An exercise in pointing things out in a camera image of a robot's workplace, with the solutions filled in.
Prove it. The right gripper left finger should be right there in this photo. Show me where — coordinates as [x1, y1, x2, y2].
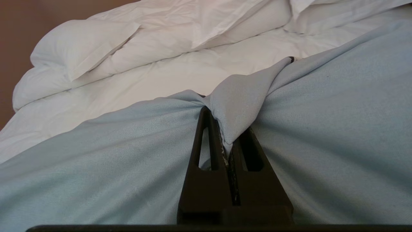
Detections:
[177, 106, 233, 225]

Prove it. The white pillow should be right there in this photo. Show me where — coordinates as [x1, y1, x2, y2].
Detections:
[283, 0, 412, 35]

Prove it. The white duvet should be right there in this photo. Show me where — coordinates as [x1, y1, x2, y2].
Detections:
[0, 0, 412, 164]

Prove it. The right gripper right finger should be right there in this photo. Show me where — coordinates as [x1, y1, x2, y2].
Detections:
[230, 126, 294, 225]

